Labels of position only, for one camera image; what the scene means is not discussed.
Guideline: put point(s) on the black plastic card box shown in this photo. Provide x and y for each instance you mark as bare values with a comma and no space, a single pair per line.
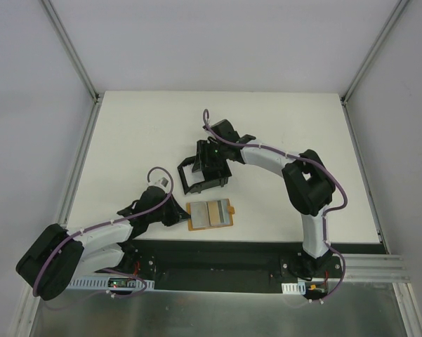
198,181

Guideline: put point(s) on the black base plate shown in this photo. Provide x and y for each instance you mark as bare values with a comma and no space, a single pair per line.
239,267

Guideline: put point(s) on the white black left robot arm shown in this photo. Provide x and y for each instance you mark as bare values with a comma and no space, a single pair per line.
59,256

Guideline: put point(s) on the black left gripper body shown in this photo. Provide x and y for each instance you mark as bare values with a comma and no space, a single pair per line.
172,211

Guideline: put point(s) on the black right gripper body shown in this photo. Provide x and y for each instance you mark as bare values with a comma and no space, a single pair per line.
213,168

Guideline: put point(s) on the white cable duct right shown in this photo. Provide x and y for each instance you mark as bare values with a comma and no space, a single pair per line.
297,288

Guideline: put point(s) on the white cable duct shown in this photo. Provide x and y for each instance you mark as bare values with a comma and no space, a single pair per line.
297,288
110,282

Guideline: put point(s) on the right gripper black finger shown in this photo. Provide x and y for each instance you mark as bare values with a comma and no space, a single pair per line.
214,163
200,157

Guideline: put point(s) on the white cable duct left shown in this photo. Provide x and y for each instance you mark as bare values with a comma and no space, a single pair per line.
110,282

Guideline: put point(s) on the yellow leather card holder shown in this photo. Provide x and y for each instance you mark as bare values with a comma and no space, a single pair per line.
231,210

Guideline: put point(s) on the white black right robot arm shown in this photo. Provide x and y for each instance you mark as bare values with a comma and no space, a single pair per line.
309,188

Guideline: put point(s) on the aluminium front cross rail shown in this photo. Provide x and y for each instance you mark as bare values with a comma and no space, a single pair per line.
367,267

